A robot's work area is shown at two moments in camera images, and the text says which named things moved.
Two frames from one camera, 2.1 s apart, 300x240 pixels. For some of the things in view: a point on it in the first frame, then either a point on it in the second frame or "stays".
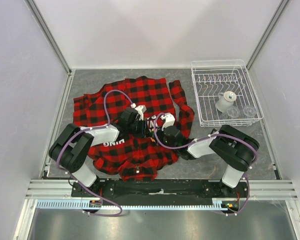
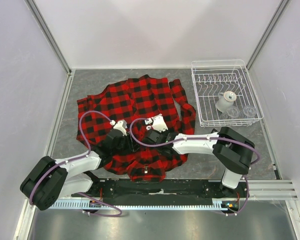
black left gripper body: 141,128 to 128,146
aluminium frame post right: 281,6 stays
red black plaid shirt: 153,113 stays
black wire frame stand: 213,130 stays
